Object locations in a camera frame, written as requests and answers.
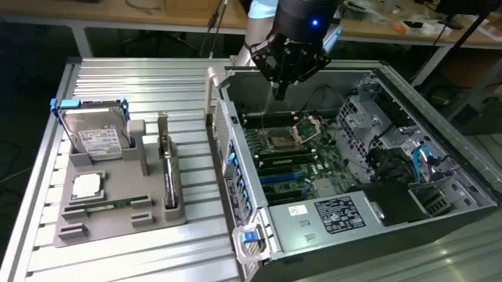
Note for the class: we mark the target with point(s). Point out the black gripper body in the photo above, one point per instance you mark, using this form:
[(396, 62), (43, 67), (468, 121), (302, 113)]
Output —
[(302, 20)]

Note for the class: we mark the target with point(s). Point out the low-profile graphics card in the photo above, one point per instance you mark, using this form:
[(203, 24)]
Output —
[(169, 176)]

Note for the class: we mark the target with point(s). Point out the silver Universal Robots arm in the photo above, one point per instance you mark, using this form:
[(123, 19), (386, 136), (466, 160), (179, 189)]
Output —
[(255, 32)]

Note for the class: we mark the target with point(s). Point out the beige case corner clamp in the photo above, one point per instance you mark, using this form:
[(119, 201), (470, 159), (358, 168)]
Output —
[(215, 77)]

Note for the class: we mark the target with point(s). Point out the thin socket locking lever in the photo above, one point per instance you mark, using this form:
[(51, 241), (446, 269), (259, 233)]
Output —
[(262, 120)]

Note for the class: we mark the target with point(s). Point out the small orange part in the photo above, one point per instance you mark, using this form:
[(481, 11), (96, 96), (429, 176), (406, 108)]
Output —
[(400, 28)]

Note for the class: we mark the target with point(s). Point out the silver socket cover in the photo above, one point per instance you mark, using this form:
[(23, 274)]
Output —
[(314, 136)]

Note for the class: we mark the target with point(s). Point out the black office chair base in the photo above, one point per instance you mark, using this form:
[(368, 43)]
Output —
[(165, 38)]

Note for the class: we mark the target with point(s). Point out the CPU socket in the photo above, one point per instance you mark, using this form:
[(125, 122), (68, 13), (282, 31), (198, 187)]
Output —
[(281, 141)]

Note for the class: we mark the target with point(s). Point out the large silver disk bay cage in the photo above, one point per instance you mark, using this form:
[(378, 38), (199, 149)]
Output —
[(365, 138)]

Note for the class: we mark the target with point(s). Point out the white and black device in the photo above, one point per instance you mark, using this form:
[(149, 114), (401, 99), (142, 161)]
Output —
[(428, 29)]

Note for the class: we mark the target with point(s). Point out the blue slot retention latch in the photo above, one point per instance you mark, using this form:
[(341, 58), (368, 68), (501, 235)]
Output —
[(237, 171), (246, 195), (249, 207), (234, 160), (242, 183)]

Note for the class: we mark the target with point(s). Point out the green motherboard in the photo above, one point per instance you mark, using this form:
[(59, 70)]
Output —
[(306, 173)]

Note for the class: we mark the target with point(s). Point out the blue expansion slot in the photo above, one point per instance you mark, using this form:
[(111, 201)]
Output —
[(278, 178)]

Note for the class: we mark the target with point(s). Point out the black tripod pole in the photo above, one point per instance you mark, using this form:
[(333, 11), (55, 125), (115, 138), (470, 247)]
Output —
[(470, 29)]

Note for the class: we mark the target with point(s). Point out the silver chipset heatsink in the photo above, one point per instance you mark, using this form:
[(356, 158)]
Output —
[(323, 188)]

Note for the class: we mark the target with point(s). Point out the hard disk in blue caddy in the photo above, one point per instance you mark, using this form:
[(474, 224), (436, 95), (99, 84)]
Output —
[(94, 132)]

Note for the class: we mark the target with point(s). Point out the black plastic shroud box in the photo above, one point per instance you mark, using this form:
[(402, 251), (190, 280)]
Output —
[(392, 202)]

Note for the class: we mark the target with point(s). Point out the grey parts rack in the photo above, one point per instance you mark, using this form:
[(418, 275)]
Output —
[(118, 176)]

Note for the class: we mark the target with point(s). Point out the small silver disk bay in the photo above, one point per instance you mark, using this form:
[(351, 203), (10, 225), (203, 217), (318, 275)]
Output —
[(436, 202)]

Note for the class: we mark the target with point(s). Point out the grey power supply unit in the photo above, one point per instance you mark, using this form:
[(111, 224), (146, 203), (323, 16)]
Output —
[(298, 232)]

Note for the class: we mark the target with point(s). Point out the blue case release latch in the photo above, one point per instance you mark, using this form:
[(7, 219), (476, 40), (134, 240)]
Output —
[(249, 237)]

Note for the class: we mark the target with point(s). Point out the green RAM stick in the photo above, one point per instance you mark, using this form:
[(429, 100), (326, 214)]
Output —
[(118, 202)]

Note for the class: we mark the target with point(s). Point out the silver CPU chip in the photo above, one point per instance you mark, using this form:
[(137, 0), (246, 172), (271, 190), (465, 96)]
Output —
[(87, 186)]

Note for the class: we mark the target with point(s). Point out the grey case corner clamp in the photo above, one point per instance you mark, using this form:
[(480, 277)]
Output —
[(245, 252)]

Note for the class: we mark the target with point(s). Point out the open black PC case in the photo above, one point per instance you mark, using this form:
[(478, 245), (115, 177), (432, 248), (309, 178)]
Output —
[(373, 252)]

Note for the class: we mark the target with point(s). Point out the wooden desk white frame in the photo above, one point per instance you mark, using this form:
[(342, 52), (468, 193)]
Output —
[(39, 8)]

